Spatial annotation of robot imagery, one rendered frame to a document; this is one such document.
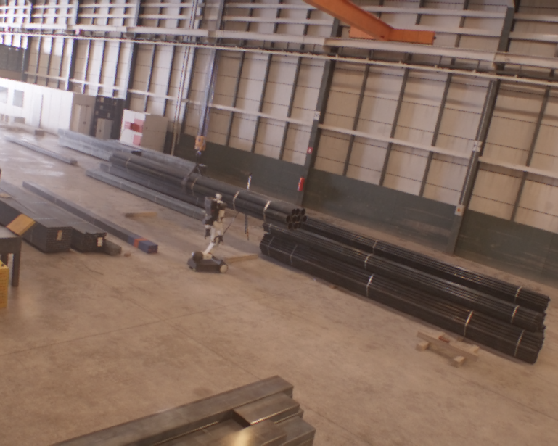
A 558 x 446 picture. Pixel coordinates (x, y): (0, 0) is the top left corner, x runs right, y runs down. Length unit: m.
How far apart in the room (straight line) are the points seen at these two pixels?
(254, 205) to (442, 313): 4.12
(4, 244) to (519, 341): 8.11
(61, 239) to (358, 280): 5.63
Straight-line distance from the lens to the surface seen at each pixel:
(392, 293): 10.04
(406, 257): 10.51
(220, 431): 4.69
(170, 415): 4.61
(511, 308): 9.53
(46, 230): 9.66
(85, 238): 9.91
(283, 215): 9.95
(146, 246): 10.54
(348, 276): 10.45
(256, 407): 4.91
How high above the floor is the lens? 3.04
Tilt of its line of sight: 13 degrees down
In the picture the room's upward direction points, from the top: 11 degrees clockwise
